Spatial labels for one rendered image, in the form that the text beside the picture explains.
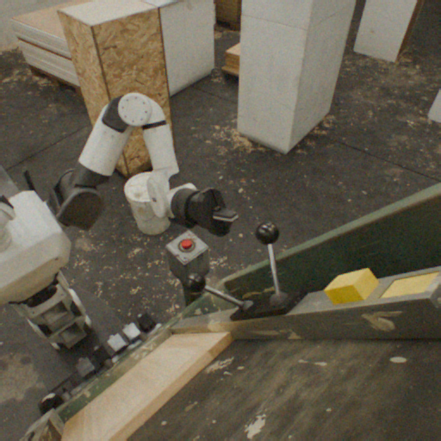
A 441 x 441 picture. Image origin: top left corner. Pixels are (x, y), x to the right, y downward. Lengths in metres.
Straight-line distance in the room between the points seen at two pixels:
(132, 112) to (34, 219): 0.35
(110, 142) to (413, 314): 0.77
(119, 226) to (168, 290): 0.69
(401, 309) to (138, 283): 2.12
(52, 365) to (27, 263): 1.20
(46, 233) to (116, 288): 1.50
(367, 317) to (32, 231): 0.77
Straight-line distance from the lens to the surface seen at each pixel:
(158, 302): 2.28
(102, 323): 2.10
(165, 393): 0.69
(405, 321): 0.36
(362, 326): 0.40
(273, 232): 0.53
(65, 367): 2.06
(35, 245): 0.93
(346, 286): 0.39
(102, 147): 0.93
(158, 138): 0.92
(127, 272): 2.44
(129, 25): 2.52
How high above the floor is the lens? 1.96
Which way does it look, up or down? 47 degrees down
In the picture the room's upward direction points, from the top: straight up
